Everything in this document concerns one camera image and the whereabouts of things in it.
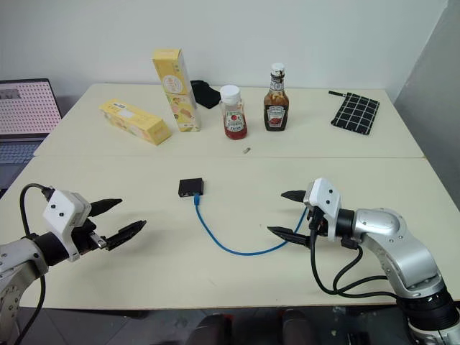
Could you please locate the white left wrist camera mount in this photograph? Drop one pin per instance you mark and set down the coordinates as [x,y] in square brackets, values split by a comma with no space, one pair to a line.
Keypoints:
[59,210]

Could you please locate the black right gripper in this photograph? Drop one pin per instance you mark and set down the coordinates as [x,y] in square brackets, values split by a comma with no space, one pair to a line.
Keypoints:
[318,221]

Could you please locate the open laptop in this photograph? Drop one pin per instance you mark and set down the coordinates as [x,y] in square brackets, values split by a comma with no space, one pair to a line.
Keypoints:
[25,111]

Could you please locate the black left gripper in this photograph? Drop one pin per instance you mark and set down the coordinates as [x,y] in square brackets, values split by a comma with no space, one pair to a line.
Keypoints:
[86,237]

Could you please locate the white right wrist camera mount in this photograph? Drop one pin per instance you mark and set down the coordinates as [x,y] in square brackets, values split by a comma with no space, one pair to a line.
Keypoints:
[327,199]

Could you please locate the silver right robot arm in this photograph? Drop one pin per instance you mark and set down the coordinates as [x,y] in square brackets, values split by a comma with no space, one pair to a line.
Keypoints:
[395,248]

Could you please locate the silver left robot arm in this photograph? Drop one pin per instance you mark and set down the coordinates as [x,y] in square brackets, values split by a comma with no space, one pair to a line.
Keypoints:
[18,262]

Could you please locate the tall yellow carton box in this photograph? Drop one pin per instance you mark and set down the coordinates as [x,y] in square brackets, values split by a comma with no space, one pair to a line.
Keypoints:
[179,93]

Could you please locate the brown sauce glass bottle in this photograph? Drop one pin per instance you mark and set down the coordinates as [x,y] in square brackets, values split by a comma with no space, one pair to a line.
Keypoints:
[276,111]

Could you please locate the black white-grid pouch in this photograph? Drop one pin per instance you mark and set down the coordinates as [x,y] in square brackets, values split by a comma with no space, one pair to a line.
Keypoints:
[355,113]

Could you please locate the ketchup bottle with white cap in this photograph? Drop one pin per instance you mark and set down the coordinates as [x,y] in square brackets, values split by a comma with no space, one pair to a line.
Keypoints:
[234,122]

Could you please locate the black cloth bag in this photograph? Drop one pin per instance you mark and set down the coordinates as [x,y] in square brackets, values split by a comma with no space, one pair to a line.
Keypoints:
[205,95]

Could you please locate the dark rounded shape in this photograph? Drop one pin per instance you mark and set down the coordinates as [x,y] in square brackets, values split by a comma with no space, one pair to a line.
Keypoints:
[296,328]

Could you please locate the small metal screw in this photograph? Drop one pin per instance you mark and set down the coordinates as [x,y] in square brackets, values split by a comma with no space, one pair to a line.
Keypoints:
[247,150]

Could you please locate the small black adapter box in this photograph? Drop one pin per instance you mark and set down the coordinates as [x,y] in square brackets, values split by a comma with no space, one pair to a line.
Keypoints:
[190,185]

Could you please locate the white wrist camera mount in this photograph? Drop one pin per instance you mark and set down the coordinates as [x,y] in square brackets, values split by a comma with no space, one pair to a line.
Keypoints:
[59,210]
[327,199]

